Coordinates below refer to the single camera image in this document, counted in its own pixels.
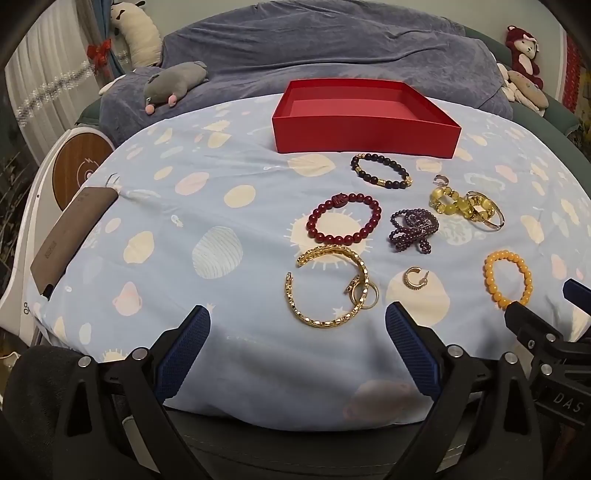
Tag orange bead bracelet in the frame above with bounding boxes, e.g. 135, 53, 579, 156
483, 249, 534, 309

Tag gold hoop earring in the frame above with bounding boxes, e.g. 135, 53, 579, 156
403, 266, 430, 291

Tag gold ring with red flower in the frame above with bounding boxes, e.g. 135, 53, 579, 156
345, 278, 382, 311

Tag gold bangle with yellow stones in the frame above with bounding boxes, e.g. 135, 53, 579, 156
466, 190, 506, 231

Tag purple garnet bead strand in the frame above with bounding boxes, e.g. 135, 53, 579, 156
389, 208, 439, 255

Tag black bead bracelet gold spacers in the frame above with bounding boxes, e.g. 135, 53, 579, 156
349, 153, 413, 190

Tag small hoop earring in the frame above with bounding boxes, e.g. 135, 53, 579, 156
433, 174, 450, 187

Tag dark red bead bracelet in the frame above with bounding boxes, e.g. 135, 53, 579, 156
305, 192, 384, 246

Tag light blue planet-print sheet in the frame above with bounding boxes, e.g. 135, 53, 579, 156
27, 96, 590, 430

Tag brown leather pouch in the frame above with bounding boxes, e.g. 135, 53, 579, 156
31, 187, 118, 299

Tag beige cushion plush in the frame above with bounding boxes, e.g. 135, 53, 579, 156
497, 63, 549, 117

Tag white round wooden-top device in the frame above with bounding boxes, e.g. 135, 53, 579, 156
1, 126, 114, 345

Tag red cardboard tray box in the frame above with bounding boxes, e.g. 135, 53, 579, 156
273, 78, 462, 159

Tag red monkey plush toy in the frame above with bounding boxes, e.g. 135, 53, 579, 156
505, 25, 544, 89

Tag grey mole plush toy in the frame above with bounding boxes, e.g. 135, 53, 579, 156
143, 61, 208, 115

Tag white sheer curtain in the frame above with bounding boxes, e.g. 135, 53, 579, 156
5, 0, 99, 163

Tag red bow curtain tie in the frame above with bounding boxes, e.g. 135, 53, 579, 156
86, 38, 112, 73

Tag blue-grey velvet blanket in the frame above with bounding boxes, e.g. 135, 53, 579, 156
99, 1, 513, 146

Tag white long plush toy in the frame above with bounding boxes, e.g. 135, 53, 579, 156
110, 1, 162, 68

